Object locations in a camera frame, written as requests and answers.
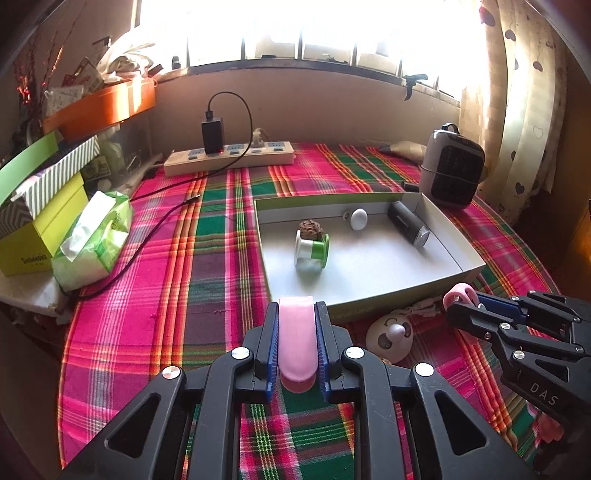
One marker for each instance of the orange tray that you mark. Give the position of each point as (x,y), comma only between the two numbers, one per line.
(111,104)

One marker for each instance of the heart-print curtain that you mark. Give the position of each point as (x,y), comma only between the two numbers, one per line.
(521,115)

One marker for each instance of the white and black space heater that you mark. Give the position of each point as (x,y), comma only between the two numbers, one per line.
(455,170)

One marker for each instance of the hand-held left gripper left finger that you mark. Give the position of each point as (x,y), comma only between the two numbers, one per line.
(272,350)

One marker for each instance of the white egg-shaped knob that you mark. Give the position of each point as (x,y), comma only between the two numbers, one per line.
(358,219)

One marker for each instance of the white paper gift bag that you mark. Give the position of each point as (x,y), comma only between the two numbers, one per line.
(64,99)

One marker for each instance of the black and silver flashlight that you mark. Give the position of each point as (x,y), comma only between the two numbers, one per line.
(406,221)

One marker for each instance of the yellow-green cardboard box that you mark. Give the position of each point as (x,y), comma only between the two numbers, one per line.
(41,235)

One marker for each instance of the green cardboard box tray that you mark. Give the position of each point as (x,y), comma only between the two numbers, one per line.
(392,258)

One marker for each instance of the grey chevron box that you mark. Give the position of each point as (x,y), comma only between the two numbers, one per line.
(14,221)

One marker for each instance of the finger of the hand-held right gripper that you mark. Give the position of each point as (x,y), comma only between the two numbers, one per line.
(475,318)
(498,307)

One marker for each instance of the white round panda gadget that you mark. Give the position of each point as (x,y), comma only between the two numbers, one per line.
(388,337)

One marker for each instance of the pink green plaid tablecloth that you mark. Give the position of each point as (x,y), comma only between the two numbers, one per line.
(184,323)

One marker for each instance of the pink oval case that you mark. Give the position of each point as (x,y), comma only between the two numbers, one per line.
(298,337)

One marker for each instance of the person's right hand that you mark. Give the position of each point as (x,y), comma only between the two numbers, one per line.
(547,427)

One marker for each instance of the small brown walnut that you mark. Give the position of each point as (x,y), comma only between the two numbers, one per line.
(311,228)

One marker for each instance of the green and white spool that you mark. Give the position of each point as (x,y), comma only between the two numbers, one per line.
(314,251)

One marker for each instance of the red berry branches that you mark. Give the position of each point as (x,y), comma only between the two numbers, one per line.
(23,90)

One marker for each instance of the white side shelf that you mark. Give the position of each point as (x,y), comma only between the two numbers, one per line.
(23,295)

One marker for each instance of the green box lid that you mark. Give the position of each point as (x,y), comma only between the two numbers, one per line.
(25,161)

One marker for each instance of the beige cone-shaped bag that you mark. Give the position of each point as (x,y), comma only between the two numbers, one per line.
(408,150)

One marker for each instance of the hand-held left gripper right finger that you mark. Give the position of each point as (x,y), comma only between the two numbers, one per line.
(323,350)

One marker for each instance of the beige power strip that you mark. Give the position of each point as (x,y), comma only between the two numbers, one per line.
(272,159)

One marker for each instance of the green plastic packet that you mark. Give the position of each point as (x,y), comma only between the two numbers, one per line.
(104,161)

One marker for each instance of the small pink grey gadget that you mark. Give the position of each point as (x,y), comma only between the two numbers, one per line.
(457,293)

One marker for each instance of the green tissue pack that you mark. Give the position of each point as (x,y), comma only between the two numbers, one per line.
(97,240)

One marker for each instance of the white plastic bag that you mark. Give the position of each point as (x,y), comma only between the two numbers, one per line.
(124,55)

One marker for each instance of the black charger adapter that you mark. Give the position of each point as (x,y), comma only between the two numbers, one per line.
(212,136)

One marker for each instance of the white plug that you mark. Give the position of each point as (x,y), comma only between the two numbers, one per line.
(257,138)

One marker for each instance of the green striped box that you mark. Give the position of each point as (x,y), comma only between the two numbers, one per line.
(60,177)

